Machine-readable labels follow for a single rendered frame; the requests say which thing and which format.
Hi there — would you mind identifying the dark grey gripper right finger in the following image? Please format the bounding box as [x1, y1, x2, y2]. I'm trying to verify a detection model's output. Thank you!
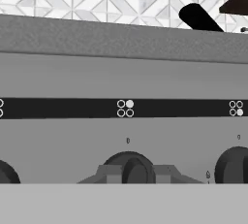
[154, 164, 204, 184]

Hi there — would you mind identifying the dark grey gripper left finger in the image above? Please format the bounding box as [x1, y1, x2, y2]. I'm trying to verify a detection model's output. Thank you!
[77, 164, 124, 184]

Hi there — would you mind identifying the black stove knob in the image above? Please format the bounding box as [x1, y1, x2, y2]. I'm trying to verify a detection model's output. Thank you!
[102, 150, 157, 184]
[214, 145, 248, 184]
[0, 159, 21, 184]

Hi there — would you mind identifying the grey stove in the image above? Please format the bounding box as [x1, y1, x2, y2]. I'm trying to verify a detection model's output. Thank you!
[0, 14, 248, 184]

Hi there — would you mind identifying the dark brown wooden shelf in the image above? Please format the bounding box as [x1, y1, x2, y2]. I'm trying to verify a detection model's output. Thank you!
[218, 0, 248, 16]

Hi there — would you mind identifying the black pan handle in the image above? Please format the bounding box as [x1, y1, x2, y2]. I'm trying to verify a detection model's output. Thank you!
[178, 3, 225, 33]

